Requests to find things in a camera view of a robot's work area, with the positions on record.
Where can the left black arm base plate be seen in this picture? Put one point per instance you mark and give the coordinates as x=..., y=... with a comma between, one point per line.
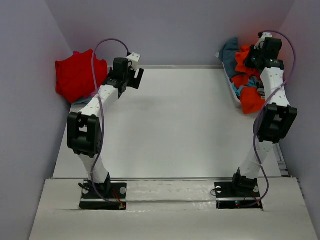
x=114, y=200

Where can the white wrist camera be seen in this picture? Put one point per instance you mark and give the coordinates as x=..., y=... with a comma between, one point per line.
x=262, y=37
x=133, y=60

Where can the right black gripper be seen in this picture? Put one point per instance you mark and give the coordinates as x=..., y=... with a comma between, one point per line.
x=251, y=51

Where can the orange t-shirt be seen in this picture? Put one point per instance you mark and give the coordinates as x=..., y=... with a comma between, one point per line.
x=251, y=101
x=245, y=73

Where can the folded light blue t-shirt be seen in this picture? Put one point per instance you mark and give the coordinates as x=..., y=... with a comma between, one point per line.
x=82, y=100

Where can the grey crumpled t-shirt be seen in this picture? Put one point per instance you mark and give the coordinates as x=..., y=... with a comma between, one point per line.
x=258, y=84

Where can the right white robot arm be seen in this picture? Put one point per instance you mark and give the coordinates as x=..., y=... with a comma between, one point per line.
x=276, y=116

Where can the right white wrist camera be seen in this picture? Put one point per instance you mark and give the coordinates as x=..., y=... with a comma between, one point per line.
x=262, y=37

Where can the folded red t-shirt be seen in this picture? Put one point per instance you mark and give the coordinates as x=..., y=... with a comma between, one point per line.
x=74, y=77

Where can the teal blue crumpled t-shirt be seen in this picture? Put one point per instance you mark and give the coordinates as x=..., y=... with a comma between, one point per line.
x=227, y=56

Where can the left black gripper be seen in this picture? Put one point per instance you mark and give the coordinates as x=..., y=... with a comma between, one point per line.
x=134, y=82

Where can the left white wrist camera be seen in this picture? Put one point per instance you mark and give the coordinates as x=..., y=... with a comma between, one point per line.
x=133, y=60

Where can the cyan crumpled t-shirt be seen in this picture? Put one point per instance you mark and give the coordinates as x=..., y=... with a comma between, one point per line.
x=238, y=90

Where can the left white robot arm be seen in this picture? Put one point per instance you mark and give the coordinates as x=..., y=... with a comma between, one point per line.
x=85, y=128

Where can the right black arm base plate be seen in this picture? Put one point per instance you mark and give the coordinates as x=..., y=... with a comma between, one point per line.
x=227, y=198

